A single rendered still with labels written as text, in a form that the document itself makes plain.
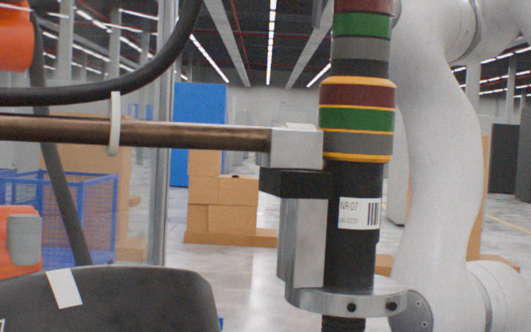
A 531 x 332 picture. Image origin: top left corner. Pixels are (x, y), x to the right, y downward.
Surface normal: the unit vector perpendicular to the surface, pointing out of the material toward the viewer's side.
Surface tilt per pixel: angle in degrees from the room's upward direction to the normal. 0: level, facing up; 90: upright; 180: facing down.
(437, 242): 62
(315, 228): 90
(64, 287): 41
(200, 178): 90
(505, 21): 133
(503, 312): 85
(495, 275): 37
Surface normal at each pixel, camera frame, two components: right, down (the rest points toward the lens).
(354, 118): -0.13, 0.04
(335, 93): -0.61, 0.00
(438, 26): 0.72, -0.07
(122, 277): 0.39, -0.76
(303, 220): 0.32, 0.07
